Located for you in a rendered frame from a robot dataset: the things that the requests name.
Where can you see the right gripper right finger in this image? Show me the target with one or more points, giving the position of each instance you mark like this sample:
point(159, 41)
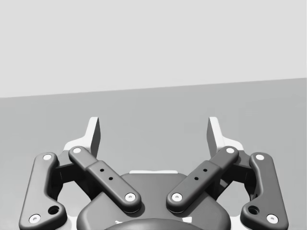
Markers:
point(204, 175)

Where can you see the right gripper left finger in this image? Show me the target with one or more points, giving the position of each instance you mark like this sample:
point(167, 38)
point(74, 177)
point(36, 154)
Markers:
point(105, 176)

